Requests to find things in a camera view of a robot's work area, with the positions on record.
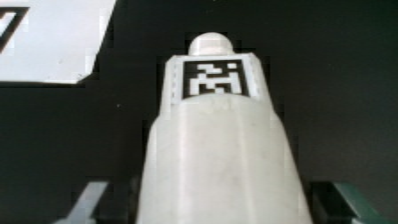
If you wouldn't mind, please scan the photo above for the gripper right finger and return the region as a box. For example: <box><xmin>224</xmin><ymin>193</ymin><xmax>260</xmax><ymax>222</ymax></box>
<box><xmin>310</xmin><ymin>182</ymin><xmax>386</xmax><ymax>224</ymax></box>

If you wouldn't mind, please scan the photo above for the white marker tag sheet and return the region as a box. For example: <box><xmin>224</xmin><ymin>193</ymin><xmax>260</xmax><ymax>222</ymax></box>
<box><xmin>0</xmin><ymin>0</ymin><xmax>118</xmax><ymax>84</ymax></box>

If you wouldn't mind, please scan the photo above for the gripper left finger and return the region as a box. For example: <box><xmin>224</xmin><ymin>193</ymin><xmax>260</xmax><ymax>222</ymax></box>
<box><xmin>52</xmin><ymin>181</ymin><xmax>109</xmax><ymax>224</ymax></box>

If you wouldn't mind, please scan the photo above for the white cylindrical table leg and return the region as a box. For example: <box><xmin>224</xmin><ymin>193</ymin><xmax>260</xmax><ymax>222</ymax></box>
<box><xmin>137</xmin><ymin>32</ymin><xmax>315</xmax><ymax>224</ymax></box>

